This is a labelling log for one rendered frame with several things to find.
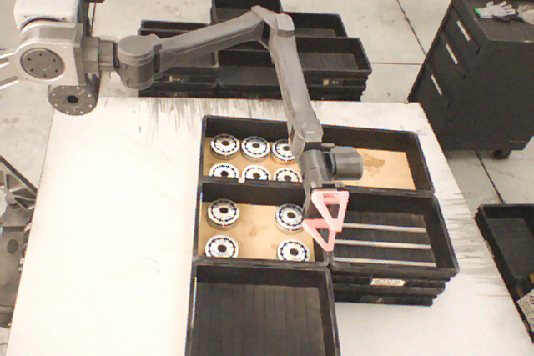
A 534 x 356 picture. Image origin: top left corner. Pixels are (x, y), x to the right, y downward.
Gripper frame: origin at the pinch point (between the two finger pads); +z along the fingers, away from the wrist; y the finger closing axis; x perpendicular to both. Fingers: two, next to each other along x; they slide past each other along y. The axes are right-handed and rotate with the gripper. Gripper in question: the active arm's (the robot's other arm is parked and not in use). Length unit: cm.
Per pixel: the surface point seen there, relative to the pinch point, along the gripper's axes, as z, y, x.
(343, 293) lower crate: -25, 69, -27
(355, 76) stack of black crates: -158, 87, -72
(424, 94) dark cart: -176, 114, -128
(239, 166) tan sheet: -72, 62, 2
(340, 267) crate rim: -24, 52, -21
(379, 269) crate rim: -23, 52, -33
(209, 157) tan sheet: -77, 62, 13
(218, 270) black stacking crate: -27, 55, 14
